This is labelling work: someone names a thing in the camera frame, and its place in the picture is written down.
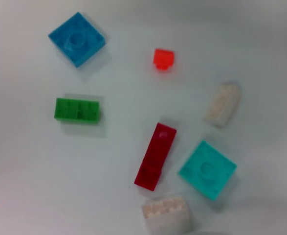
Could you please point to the teal square toy brick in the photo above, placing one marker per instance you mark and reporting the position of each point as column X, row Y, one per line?
column 206, row 169

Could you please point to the clear white toy brick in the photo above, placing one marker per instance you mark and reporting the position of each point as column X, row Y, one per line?
column 222, row 105
column 166, row 215

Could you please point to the dark red toy brick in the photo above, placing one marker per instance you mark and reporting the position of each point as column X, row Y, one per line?
column 158, row 154

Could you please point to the small red toy brick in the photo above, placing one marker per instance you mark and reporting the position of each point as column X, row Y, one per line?
column 164, row 58

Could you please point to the green toy brick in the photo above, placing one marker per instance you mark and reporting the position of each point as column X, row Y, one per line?
column 77, row 110

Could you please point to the blue square toy brick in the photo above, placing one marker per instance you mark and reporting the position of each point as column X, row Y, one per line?
column 77, row 39

